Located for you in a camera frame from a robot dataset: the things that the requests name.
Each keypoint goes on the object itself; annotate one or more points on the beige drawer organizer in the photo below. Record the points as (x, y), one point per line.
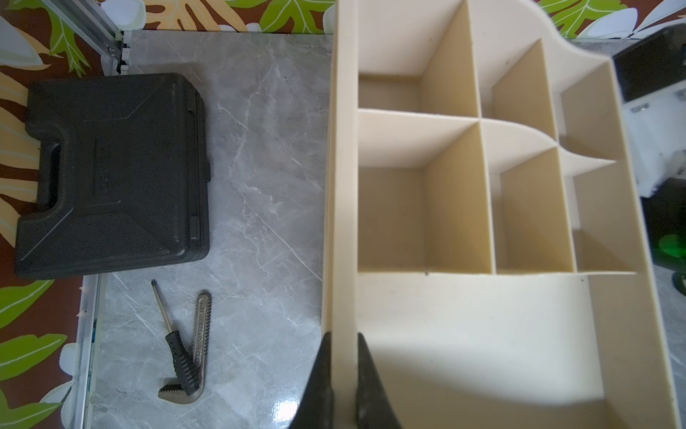
(484, 236)

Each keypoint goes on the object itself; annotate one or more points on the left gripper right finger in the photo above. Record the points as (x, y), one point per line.
(373, 408)

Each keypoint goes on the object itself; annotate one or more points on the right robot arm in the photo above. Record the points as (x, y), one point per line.
(651, 74)

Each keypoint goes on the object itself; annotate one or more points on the small black handled screwdriver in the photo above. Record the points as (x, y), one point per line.
(184, 365)

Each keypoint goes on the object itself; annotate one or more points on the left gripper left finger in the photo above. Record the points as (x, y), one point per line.
(316, 407)

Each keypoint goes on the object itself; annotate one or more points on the black plastic case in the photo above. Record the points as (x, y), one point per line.
(123, 176)

